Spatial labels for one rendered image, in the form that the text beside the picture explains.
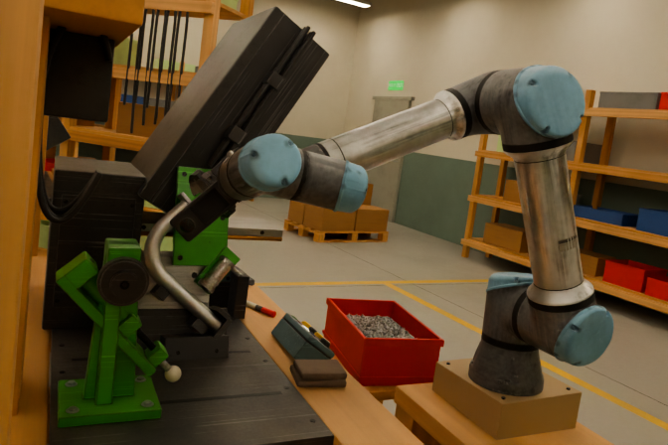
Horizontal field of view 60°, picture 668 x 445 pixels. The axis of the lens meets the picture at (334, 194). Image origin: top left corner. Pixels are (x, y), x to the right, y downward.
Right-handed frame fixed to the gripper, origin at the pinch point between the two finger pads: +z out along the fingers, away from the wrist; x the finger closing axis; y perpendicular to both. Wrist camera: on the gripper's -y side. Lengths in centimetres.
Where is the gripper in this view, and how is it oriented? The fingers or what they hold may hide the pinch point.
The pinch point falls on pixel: (200, 200)
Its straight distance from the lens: 109.1
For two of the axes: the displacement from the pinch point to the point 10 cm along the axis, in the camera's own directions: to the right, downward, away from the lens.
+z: -4.5, 1.2, 8.9
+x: -6.2, -7.5, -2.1
